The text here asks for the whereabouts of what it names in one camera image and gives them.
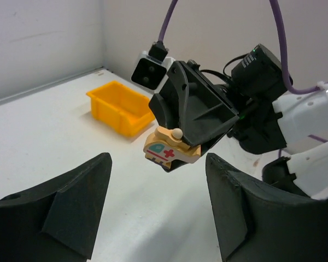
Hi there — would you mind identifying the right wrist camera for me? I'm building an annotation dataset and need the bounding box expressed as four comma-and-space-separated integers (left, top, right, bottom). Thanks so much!
131, 40, 175, 91

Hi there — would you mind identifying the wooden helicopter toy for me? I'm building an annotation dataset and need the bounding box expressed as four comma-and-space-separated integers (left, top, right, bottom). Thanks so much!
143, 126, 201, 171

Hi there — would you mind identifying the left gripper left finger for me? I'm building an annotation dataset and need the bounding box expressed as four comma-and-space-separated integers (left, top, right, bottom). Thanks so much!
0, 153, 112, 261

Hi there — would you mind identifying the yellow plastic bin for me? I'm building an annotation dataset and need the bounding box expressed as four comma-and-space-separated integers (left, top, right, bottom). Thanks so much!
86, 81, 155, 138

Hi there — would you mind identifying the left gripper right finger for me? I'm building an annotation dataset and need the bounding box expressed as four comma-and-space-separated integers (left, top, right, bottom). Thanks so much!
206, 153, 328, 261

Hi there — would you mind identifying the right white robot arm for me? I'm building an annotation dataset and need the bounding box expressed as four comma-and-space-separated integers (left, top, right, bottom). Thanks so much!
149, 44, 328, 154

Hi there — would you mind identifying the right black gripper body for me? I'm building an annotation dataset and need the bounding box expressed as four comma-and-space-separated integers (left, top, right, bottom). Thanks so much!
188, 44, 286, 154

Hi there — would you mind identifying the aluminium table frame rail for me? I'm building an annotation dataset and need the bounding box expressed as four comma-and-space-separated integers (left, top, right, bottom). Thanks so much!
0, 67, 109, 106

